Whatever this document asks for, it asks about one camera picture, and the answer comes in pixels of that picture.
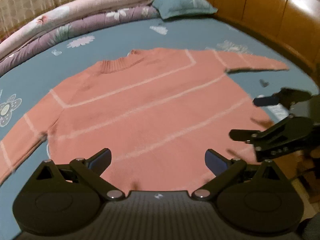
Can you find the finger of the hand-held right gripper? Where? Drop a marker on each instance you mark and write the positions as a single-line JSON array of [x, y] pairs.
[[266, 101], [282, 135]]

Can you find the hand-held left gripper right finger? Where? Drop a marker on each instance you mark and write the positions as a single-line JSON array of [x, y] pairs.
[[215, 162]]

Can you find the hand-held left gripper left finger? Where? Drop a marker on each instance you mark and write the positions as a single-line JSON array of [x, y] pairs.
[[100, 161]]

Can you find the pink striped sweater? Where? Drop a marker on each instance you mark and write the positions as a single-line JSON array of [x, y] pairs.
[[150, 110]]

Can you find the teal patterned pillow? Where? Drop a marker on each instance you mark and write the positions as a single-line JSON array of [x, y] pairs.
[[182, 3]]

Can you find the pink floral quilt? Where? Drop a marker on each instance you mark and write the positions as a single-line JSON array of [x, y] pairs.
[[87, 5]]

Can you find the patterned lace curtain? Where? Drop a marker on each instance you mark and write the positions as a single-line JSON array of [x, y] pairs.
[[37, 0]]

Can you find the wooden headboard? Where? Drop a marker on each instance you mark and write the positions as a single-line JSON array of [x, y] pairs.
[[262, 12]]

